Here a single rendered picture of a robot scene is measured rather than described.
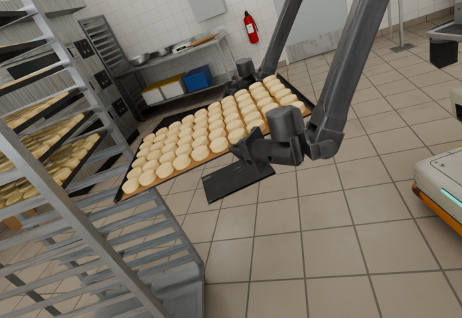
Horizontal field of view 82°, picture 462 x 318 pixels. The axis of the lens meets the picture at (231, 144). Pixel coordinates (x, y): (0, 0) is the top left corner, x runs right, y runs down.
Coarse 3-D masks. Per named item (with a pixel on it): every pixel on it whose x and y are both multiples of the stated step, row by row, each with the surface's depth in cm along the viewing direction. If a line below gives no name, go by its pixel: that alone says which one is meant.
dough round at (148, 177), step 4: (144, 172) 77; (148, 172) 76; (152, 172) 75; (140, 176) 76; (144, 176) 75; (148, 176) 74; (152, 176) 74; (156, 176) 76; (140, 180) 74; (144, 180) 73; (148, 180) 74; (152, 180) 74; (144, 184) 74; (148, 184) 74
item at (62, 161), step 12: (72, 144) 101; (84, 144) 95; (60, 156) 95; (72, 156) 88; (84, 156) 89; (48, 168) 89; (60, 168) 84; (72, 168) 83; (24, 180) 85; (60, 180) 78; (0, 192) 83; (12, 192) 79; (24, 192) 76; (36, 192) 73; (0, 204) 74; (12, 204) 73
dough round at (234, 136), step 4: (240, 128) 73; (232, 132) 73; (236, 132) 72; (240, 132) 71; (244, 132) 71; (228, 136) 72; (232, 136) 71; (236, 136) 70; (240, 136) 70; (244, 136) 70; (232, 140) 70; (236, 140) 70
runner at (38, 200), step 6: (60, 186) 68; (66, 192) 69; (30, 198) 69; (36, 198) 69; (42, 198) 69; (18, 204) 69; (24, 204) 69; (30, 204) 69; (36, 204) 70; (42, 204) 70; (0, 210) 69; (6, 210) 70; (12, 210) 70; (18, 210) 70; (24, 210) 70; (0, 216) 70; (6, 216) 71
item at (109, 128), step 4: (108, 124) 105; (100, 128) 105; (104, 128) 106; (108, 128) 106; (112, 128) 106; (92, 132) 106; (96, 132) 106; (100, 132) 106; (108, 132) 106; (112, 132) 104; (80, 136) 106; (84, 136) 106; (88, 136) 106; (68, 140) 107; (72, 140) 107; (76, 140) 107; (64, 144) 107
